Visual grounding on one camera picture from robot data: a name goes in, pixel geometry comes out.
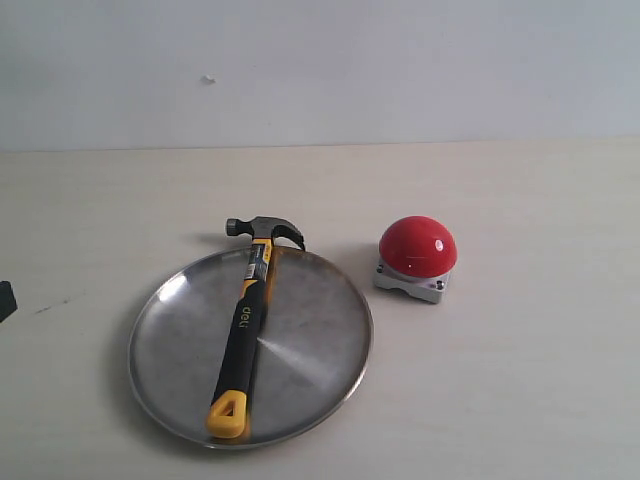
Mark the black and yellow claw hammer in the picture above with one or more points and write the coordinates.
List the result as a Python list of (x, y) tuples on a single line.
[(228, 413)]

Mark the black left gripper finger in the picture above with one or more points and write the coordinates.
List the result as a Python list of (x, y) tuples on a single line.
[(8, 302)]

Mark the round stainless steel plate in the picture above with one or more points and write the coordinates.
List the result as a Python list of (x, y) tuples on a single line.
[(312, 350)]

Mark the red dome push button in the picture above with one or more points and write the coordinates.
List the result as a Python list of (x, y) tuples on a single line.
[(416, 256)]

